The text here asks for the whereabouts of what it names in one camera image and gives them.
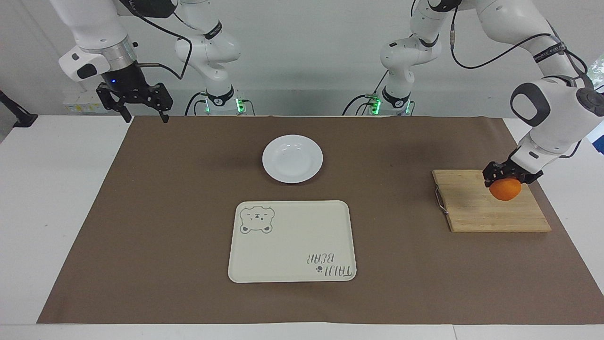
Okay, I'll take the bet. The black cable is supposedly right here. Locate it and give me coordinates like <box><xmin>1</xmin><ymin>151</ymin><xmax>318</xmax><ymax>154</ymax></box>
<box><xmin>118</xmin><ymin>0</ymin><xmax>194</xmax><ymax>80</ymax></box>
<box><xmin>343</xmin><ymin>93</ymin><xmax>374</xmax><ymax>117</ymax></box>
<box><xmin>185</xmin><ymin>92</ymin><xmax>208</xmax><ymax>117</ymax></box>
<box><xmin>450</xmin><ymin>5</ymin><xmax>596</xmax><ymax>91</ymax></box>

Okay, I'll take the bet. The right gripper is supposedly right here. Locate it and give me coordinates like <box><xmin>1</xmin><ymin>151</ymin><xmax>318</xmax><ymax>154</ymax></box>
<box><xmin>96</xmin><ymin>61</ymin><xmax>173</xmax><ymax>124</ymax></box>

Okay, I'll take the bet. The cream tray with bear print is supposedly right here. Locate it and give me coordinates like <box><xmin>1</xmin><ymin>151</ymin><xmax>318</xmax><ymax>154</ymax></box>
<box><xmin>228</xmin><ymin>200</ymin><xmax>357</xmax><ymax>283</ymax></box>

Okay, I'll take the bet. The wooden cutting board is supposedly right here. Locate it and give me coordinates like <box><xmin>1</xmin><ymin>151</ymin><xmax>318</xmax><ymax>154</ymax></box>
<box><xmin>432</xmin><ymin>169</ymin><xmax>552</xmax><ymax>233</ymax></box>

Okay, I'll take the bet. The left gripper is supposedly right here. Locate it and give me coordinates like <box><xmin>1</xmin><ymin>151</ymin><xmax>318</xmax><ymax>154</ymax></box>
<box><xmin>482</xmin><ymin>149</ymin><xmax>544</xmax><ymax>187</ymax></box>

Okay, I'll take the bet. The white plate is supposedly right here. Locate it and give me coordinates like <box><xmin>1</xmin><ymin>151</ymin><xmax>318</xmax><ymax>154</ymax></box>
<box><xmin>262</xmin><ymin>135</ymin><xmax>324</xmax><ymax>184</ymax></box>

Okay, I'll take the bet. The black stand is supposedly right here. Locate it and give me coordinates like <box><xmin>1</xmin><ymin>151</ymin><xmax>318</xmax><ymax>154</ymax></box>
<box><xmin>0</xmin><ymin>89</ymin><xmax>39</xmax><ymax>129</ymax></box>

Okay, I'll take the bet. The orange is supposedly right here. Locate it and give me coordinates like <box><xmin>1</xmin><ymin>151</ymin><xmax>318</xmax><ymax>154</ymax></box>
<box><xmin>489</xmin><ymin>177</ymin><xmax>522</xmax><ymax>202</ymax></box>

